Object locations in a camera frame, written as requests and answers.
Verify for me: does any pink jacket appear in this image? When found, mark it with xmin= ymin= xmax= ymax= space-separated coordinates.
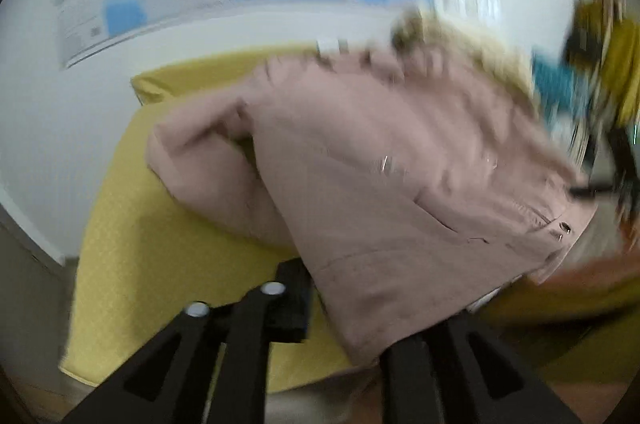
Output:
xmin=145 ymin=43 xmax=596 ymax=364

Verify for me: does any yellow blanket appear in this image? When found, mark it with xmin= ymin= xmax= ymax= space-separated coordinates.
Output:
xmin=58 ymin=42 xmax=392 ymax=395

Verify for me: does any teal plastic basket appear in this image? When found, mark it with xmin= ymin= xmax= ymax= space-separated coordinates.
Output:
xmin=532 ymin=51 xmax=589 ymax=152

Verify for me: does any cream and mustard garment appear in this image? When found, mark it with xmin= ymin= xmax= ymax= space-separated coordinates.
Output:
xmin=392 ymin=8 xmax=540 ymax=112

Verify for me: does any white patterned pillow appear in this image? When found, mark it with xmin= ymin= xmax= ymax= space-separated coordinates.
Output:
xmin=316 ymin=37 xmax=349 ymax=57

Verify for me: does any mustard yellow chair cover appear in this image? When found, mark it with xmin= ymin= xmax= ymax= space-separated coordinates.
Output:
xmin=565 ymin=0 xmax=639 ymax=128

